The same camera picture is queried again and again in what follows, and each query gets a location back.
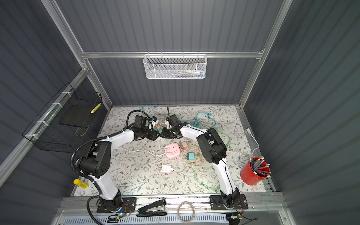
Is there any coiled beige cable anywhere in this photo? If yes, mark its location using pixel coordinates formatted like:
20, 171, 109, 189
176, 201, 196, 223

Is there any pink power strip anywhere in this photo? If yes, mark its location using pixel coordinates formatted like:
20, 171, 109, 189
164, 142, 181, 159

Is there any red pencil cup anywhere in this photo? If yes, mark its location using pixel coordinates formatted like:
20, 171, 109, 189
240, 156, 272, 186

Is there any white wire mesh basket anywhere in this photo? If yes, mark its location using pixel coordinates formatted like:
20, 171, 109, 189
143, 55, 208, 79

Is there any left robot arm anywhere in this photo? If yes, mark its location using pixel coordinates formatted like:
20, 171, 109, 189
70, 110, 157, 201

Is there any teal multi-head cable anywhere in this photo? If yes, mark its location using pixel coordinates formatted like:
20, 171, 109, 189
192, 111, 217, 131

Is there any pink USB charger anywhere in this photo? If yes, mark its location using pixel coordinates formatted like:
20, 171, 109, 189
180, 142, 189, 150

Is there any yellow marker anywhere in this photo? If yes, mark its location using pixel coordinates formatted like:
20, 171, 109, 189
73, 179, 88, 189

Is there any black stapler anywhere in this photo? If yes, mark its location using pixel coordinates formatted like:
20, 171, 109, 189
136, 199, 167, 218

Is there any white USB charger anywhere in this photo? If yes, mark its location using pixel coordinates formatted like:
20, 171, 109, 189
161, 165, 173, 174

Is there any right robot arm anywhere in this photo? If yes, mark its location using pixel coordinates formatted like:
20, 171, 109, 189
160, 114, 240, 207

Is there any green USB cable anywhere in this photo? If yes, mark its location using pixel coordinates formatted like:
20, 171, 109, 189
191, 127, 233, 191

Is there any black wire basket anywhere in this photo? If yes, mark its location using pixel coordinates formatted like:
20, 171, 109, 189
22, 79, 108, 153

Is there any teal USB charger cube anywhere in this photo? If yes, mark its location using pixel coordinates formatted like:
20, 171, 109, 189
187, 152, 197, 161

